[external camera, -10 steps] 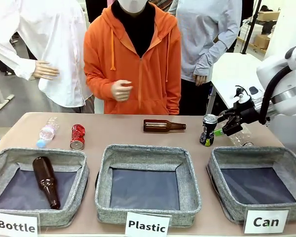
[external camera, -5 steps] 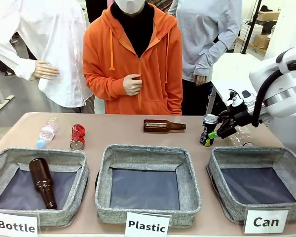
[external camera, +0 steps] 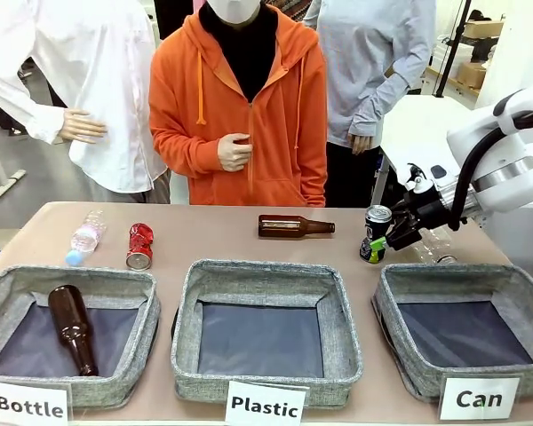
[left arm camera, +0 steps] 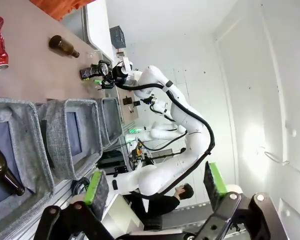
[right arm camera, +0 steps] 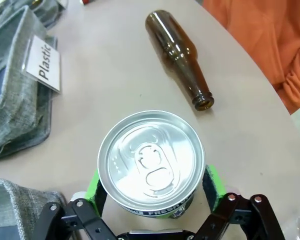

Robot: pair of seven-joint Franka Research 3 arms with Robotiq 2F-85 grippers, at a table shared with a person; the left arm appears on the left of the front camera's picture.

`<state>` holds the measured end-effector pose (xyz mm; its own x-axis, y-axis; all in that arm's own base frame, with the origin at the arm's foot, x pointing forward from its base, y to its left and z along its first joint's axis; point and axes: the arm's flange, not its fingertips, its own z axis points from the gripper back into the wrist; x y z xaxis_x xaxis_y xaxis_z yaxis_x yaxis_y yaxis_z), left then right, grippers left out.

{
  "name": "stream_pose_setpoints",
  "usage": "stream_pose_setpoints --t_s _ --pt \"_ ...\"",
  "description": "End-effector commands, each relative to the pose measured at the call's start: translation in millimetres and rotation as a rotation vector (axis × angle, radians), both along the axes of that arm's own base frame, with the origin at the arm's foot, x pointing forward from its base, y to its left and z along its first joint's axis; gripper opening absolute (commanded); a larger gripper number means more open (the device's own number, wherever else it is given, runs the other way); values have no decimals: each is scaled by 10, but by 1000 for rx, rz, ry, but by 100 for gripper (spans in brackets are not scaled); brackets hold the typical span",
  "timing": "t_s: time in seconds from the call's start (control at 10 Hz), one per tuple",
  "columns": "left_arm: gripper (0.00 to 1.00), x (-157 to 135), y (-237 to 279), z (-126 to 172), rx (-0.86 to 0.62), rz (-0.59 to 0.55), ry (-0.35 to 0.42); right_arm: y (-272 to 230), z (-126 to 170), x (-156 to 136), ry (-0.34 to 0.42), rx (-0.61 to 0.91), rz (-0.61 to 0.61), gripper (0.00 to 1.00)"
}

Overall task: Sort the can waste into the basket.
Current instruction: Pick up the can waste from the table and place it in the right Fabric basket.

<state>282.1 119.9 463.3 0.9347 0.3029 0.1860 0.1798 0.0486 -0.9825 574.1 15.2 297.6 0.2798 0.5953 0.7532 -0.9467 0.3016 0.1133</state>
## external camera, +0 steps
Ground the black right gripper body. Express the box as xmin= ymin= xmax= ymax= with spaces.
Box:
xmin=386 ymin=187 xmax=454 ymax=252

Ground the dark blue drink can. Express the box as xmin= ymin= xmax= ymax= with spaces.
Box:
xmin=359 ymin=204 xmax=394 ymax=264

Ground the orange hoodie person right forearm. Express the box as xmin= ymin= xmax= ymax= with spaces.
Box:
xmin=148 ymin=126 xmax=223 ymax=175

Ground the white shirt person right forearm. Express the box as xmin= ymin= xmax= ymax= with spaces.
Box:
xmin=0 ymin=73 xmax=68 ymax=146

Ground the grey shirt person left forearm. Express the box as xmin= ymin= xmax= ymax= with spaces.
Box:
xmin=348 ymin=70 xmax=421 ymax=138

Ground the grey fabric basket labelled Can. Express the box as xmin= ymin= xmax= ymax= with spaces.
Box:
xmin=370 ymin=263 xmax=533 ymax=403

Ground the grey fabric basket labelled Plastic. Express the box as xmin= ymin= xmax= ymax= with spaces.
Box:
xmin=170 ymin=258 xmax=364 ymax=409

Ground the white Can label card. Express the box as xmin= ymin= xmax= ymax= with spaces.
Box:
xmin=439 ymin=375 xmax=521 ymax=422

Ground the crushed red drink can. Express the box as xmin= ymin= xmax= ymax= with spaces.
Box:
xmin=124 ymin=222 xmax=156 ymax=272

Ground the grey fabric basket labelled Bottle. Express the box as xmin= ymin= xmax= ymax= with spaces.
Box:
xmin=0 ymin=264 xmax=163 ymax=410

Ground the grey shirt person left hand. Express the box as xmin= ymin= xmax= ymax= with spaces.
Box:
xmin=347 ymin=132 xmax=375 ymax=156

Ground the orange hoodie person right hand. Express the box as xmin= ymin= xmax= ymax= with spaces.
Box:
xmin=217 ymin=132 xmax=252 ymax=172

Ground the white shirt person right hand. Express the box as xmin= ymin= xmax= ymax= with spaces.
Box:
xmin=62 ymin=108 xmax=109 ymax=145

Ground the crushed clear plastic bottle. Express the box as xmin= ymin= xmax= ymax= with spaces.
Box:
xmin=407 ymin=227 xmax=462 ymax=266

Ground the white background table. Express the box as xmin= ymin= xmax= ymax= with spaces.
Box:
xmin=371 ymin=94 xmax=490 ymax=206

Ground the brown glass beer bottle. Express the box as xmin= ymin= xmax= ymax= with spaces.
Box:
xmin=258 ymin=214 xmax=337 ymax=241
xmin=47 ymin=285 xmax=100 ymax=378

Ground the person in orange hoodie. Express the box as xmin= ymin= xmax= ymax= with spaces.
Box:
xmin=147 ymin=0 xmax=330 ymax=209

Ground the cardboard box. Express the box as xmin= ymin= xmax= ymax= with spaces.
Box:
xmin=463 ymin=19 xmax=505 ymax=40
xmin=457 ymin=59 xmax=490 ymax=91

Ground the person in grey shirt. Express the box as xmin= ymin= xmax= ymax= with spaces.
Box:
xmin=301 ymin=0 xmax=437 ymax=209

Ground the black stand pole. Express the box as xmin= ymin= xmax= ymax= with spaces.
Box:
xmin=434 ymin=0 xmax=473 ymax=98

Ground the white Plastic label card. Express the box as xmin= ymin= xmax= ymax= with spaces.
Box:
xmin=224 ymin=379 xmax=308 ymax=425

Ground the clear bottle with blue cap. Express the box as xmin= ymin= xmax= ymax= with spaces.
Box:
xmin=64 ymin=209 xmax=108 ymax=267

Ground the person in white shirt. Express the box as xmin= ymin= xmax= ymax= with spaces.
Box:
xmin=0 ymin=0 xmax=171 ymax=205

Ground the white Bottle label card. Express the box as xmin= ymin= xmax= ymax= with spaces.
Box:
xmin=0 ymin=379 xmax=70 ymax=426

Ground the white desk leg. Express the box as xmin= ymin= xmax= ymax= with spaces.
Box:
xmin=0 ymin=118 xmax=28 ymax=206

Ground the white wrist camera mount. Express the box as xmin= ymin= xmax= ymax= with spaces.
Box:
xmin=402 ymin=162 xmax=457 ymax=201

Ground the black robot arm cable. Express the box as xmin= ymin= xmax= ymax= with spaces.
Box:
xmin=449 ymin=102 xmax=533 ymax=233

